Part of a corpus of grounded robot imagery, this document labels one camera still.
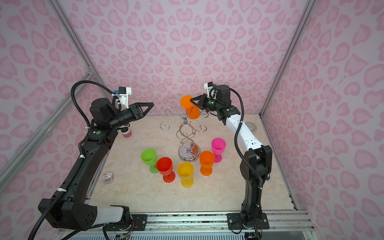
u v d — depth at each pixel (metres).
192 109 0.90
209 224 0.74
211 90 0.72
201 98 0.74
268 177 0.54
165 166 0.78
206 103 0.72
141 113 0.60
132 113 0.59
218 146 0.88
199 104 0.72
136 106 0.60
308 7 0.69
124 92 0.60
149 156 0.85
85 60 0.86
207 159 0.84
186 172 0.82
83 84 0.54
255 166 0.50
